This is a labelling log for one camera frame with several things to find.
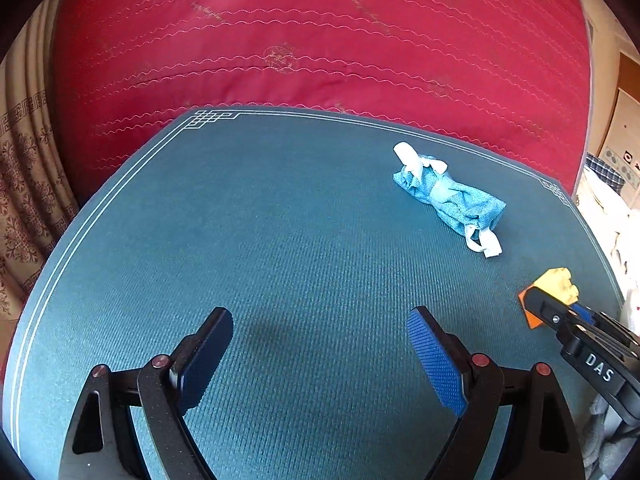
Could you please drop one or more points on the red quilted mattress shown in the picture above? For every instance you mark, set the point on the red quilted mattress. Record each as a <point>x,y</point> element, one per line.
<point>320,35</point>

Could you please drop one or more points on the white and wooden wardrobe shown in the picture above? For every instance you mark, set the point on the white and wooden wardrobe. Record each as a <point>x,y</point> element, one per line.
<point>625,130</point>

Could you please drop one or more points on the blue face mask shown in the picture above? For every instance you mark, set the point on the blue face mask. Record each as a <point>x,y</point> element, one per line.
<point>450,200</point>

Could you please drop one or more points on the dark green table mat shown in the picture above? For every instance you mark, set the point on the dark green table mat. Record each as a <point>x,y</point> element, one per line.
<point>300,260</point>

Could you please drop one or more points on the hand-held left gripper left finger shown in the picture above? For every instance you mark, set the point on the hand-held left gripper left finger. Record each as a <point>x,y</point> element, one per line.
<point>205,365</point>

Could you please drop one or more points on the bed with floral checked sheet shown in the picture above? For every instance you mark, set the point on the bed with floral checked sheet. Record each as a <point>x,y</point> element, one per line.
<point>607,220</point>

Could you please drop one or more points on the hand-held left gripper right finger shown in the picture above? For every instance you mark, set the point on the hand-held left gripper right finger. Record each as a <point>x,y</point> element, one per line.
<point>435,360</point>

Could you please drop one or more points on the blue plaid cloth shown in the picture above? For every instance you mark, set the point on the blue plaid cloth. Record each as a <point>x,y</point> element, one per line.
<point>602,172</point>

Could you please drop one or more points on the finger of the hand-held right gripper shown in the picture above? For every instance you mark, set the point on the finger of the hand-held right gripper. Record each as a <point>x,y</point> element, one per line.
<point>545,307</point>
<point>610,327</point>

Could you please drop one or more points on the beige patterned curtain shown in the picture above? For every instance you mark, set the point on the beige patterned curtain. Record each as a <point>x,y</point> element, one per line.
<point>30,185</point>

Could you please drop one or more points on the person's right hand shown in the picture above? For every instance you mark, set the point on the person's right hand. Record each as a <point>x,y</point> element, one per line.
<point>605,440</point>

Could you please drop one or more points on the yellow and orange toy block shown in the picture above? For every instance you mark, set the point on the yellow and orange toy block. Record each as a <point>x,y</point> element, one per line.
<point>555,280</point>

